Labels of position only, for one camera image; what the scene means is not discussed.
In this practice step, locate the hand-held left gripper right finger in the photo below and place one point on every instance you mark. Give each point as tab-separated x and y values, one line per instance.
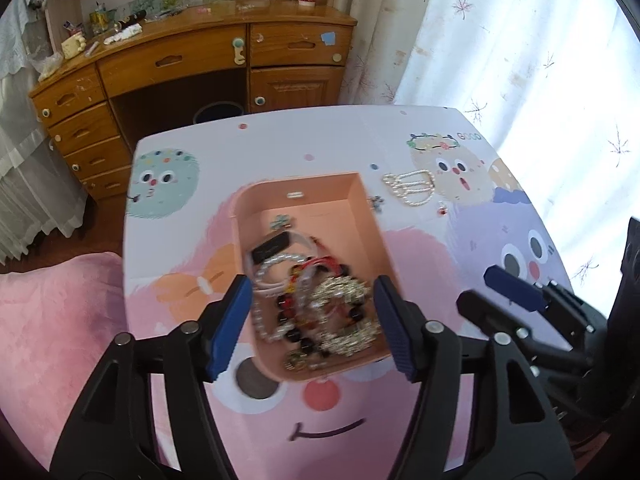
395	330

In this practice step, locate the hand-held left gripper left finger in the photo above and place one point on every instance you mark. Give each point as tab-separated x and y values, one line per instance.
230	330

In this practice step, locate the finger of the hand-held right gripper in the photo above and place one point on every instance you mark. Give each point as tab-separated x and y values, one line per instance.
482	307
510	282

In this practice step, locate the white band smart watch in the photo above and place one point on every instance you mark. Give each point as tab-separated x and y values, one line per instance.
272	249

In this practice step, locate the peach plastic box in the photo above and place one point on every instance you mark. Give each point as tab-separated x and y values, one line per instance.
325	210

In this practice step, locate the tiny red stud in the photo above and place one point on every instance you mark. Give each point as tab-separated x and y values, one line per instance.
441	208

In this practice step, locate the pink blanket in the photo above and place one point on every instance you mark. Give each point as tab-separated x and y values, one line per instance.
50	335

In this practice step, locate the dark waste bin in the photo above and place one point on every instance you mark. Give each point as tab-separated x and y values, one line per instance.
215	111

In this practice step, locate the white leaf print curtain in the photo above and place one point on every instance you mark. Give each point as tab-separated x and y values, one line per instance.
525	60

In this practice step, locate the white lace cloth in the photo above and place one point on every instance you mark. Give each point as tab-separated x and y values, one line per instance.
25	160

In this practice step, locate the wooden desk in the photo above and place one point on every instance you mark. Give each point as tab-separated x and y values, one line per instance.
200	60

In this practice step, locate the white stick-on hook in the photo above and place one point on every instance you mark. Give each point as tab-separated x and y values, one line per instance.
239	50

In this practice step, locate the blue sticker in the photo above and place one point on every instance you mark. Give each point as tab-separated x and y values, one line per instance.
327	38

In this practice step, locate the clear plastic bag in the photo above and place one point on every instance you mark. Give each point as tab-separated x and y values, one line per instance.
50	65

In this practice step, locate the black cylindrical object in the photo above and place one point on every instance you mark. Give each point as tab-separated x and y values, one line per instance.
130	18

